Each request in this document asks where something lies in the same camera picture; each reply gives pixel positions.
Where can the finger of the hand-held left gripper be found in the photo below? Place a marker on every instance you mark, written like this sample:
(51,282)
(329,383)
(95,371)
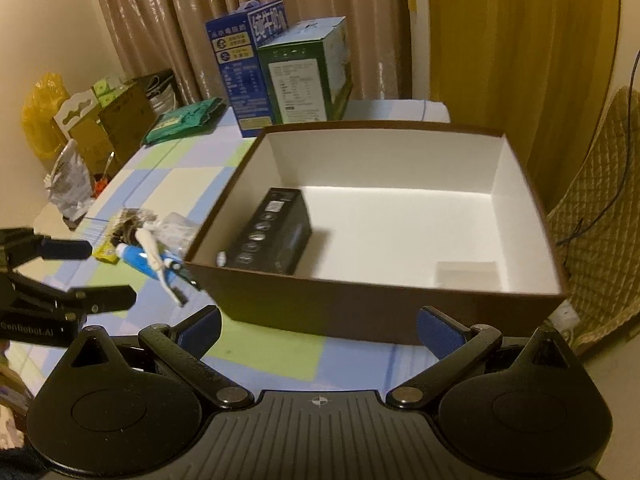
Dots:
(107,299)
(65,249)

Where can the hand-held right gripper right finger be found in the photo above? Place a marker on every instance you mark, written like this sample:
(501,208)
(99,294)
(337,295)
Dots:
(440,332)

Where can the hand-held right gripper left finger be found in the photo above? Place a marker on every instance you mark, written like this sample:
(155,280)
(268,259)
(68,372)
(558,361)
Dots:
(202,331)

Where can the yellow snack packet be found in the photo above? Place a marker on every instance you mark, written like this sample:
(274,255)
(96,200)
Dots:
(105,252)

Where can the blue toothpaste tube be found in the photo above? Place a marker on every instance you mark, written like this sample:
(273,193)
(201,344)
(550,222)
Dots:
(131,255)

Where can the cotton swab bag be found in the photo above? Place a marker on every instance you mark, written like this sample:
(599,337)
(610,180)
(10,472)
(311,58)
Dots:
(127,222)

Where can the brown cardboard box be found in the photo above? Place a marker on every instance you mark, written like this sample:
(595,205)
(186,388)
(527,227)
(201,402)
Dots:
(350,310)

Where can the clear floss pick box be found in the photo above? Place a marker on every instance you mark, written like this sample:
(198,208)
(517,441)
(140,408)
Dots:
(175,230)

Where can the crumpled clear plastic bag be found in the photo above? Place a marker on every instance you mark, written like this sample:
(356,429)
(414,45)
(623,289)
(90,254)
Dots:
(70,185)

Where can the small orange object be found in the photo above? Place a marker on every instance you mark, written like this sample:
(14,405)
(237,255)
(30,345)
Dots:
(100,182)

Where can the checked tablecloth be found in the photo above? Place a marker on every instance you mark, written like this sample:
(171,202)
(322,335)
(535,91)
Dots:
(165,180)

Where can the white-topped cardboard box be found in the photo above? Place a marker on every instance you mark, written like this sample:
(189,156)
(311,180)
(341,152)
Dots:
(85,125)

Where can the black product box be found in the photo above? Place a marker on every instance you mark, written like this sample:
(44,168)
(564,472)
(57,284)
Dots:
(280,230)

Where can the yellow plastic bag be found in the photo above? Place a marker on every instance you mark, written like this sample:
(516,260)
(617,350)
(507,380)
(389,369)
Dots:
(42,110)

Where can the plain brown cardboard carton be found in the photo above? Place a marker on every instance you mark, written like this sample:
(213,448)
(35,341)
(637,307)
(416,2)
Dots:
(127,120)

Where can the green and white box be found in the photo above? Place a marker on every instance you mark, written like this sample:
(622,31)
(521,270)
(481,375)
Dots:
(110,87)

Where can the green tea packet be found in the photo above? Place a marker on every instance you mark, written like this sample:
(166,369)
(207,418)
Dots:
(180,120)

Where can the paper bag with bowls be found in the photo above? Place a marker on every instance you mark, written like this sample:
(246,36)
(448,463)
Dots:
(157,90)

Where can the quilted chair cover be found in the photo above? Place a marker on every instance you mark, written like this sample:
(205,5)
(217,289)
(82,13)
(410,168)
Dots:
(600,210)

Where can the blue milk carton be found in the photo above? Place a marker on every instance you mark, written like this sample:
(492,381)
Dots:
(240,85)

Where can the brown curtain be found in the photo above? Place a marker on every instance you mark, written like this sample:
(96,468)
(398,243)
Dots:
(175,10)

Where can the green carton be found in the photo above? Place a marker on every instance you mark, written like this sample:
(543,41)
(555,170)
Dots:
(300,85)

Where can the yellow curtain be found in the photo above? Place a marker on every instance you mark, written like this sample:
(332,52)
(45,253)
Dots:
(500,60)

